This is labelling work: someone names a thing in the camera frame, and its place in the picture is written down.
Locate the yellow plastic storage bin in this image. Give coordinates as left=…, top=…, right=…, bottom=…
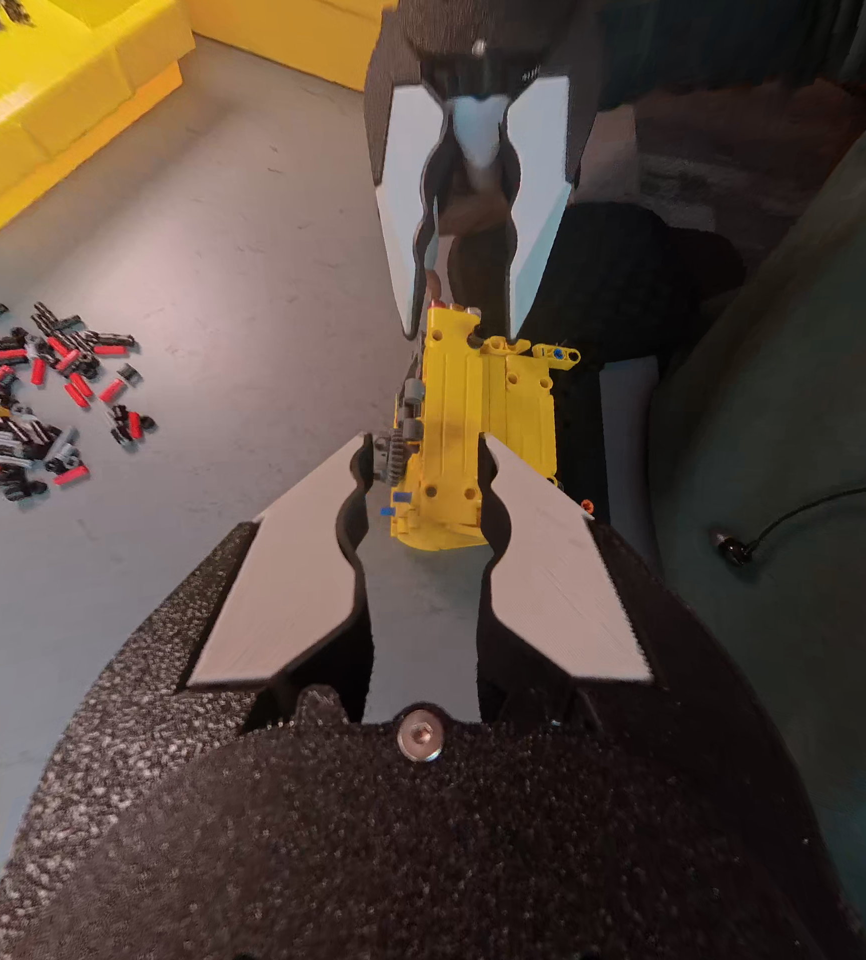
left=0, top=0, right=195, bottom=241
left=185, top=0, right=396, bottom=93

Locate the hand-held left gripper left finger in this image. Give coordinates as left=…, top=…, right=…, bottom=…
left=178, top=433, right=374, bottom=725

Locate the person's right forearm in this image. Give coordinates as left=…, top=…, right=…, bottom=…
left=598, top=0, right=866, bottom=114

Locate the yellow lego vehicle model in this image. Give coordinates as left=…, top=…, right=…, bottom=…
left=373, top=300, right=614, bottom=556

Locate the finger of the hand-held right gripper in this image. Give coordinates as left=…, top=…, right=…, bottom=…
left=375, top=84, right=450, bottom=344
left=502, top=73, right=575, bottom=339

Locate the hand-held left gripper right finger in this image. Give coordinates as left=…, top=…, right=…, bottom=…
left=478, top=435, right=656, bottom=725

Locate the black wired earphone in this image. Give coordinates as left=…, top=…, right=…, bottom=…
left=712, top=483, right=866, bottom=567

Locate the pile of small lego pins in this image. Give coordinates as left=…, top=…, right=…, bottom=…
left=0, top=300, right=158, bottom=502

